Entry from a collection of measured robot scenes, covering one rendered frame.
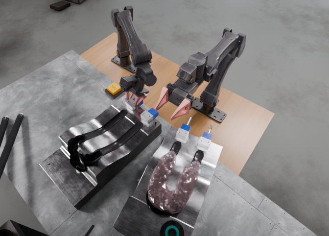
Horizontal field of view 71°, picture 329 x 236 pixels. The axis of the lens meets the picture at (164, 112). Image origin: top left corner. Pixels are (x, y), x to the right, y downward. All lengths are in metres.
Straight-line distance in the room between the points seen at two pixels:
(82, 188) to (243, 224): 0.66
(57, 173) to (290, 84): 2.38
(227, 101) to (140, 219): 0.77
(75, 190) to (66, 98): 0.57
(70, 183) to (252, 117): 0.94
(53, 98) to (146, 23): 2.17
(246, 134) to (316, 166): 1.17
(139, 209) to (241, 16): 3.12
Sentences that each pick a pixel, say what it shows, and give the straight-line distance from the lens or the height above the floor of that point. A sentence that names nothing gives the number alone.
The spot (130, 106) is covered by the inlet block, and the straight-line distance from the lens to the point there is 1.13.
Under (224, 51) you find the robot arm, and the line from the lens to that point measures 0.94.
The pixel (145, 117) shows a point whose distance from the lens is 1.08.
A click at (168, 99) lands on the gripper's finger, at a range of 0.81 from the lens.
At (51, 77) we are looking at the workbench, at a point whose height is 0.80.
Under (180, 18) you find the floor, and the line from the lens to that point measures 3.44.
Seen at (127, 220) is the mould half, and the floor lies 0.91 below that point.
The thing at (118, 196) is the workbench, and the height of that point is 0.80.
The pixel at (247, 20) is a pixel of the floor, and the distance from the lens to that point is 3.58.
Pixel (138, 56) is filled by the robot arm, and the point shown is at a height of 1.15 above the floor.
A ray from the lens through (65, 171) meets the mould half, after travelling 1.09.
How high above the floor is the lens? 1.80
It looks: 54 degrees down
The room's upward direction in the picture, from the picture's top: straight up
